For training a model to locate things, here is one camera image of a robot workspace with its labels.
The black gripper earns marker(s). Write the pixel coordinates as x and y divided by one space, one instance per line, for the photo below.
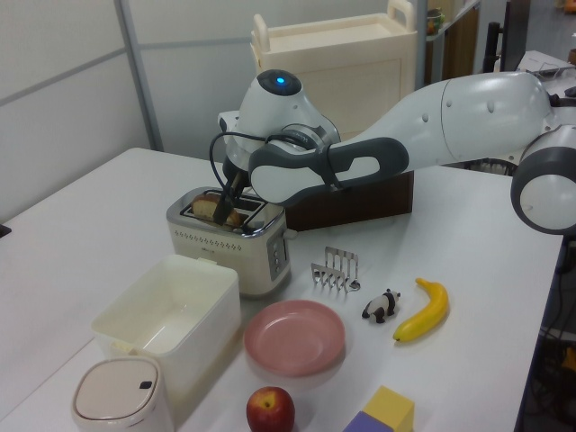
234 173

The bread slice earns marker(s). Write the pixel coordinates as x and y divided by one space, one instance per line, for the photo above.
204 207

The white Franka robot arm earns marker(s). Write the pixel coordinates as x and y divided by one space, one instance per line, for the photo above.
472 117

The pink plate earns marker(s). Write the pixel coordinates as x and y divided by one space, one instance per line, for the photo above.
294 342

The cream and chrome toaster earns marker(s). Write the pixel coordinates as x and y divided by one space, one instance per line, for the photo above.
216 252

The metal toast rack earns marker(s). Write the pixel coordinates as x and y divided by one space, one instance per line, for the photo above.
327 272

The white open plastic bin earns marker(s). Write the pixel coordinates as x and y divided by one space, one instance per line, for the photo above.
157 310

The cream toy kitchen cabinet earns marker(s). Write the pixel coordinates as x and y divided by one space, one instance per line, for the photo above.
351 76

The panda toy figure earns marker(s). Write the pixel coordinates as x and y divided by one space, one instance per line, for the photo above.
382 306

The red apple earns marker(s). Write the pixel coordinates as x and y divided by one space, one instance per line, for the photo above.
270 414

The small white lidded trash can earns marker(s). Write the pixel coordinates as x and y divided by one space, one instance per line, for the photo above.
112 396

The yellow banana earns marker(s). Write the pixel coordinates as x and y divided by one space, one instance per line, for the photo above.
427 319

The yellow foam block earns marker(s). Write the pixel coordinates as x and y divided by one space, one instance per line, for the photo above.
391 402

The purple foam block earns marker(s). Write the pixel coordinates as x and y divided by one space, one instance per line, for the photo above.
364 425

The wooden shelf unit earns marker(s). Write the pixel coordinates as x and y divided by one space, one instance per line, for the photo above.
459 49

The black monitor stand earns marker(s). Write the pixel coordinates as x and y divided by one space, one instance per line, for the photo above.
492 45

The black monitor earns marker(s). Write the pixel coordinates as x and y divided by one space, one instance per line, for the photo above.
513 36

